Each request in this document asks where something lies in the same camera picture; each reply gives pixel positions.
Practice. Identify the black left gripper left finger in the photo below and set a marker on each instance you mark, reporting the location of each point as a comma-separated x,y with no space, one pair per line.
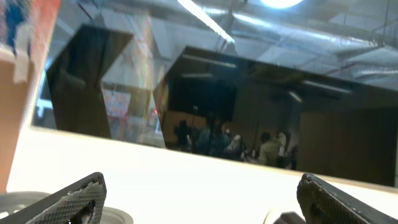
80,202

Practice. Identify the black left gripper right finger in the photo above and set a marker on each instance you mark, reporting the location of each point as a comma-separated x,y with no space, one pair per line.
322,203

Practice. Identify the large dark glass window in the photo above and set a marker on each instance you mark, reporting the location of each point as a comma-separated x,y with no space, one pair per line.
305,85

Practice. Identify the orange cardboard box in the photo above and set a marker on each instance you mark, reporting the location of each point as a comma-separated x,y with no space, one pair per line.
26,31

